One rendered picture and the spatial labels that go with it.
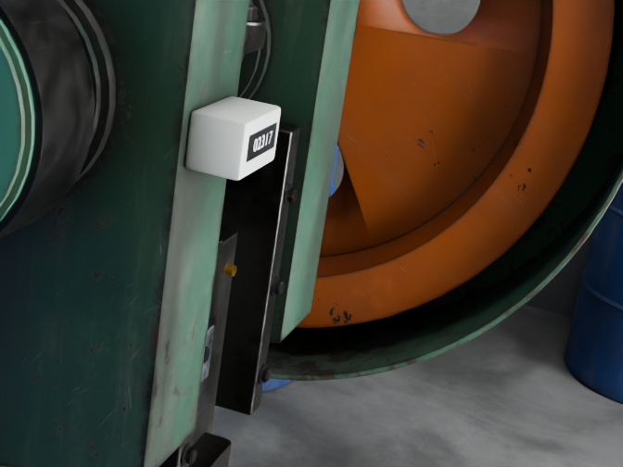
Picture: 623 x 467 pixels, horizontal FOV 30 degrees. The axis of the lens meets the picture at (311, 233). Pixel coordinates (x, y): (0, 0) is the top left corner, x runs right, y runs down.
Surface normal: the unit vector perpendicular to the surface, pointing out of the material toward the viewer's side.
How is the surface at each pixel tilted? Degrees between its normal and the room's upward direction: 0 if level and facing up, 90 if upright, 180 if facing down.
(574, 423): 0
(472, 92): 90
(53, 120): 86
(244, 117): 0
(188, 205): 90
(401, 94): 90
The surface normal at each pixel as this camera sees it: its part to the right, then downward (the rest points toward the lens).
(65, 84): 0.94, -0.08
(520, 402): 0.15, -0.94
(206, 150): -0.31, 0.26
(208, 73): 0.94, 0.23
